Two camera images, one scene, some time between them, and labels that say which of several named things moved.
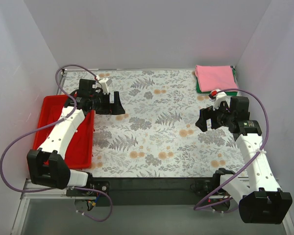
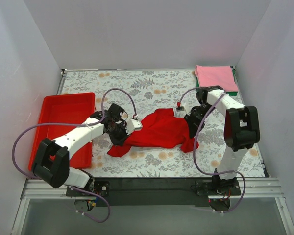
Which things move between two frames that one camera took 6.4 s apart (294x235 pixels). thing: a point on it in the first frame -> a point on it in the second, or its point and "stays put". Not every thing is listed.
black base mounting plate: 152,192 stays put
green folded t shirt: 229,93 stays put
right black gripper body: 211,118 -> 194,123
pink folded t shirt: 213,77 stays put
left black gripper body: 111,104 -> 119,137
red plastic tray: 53,107 stays put
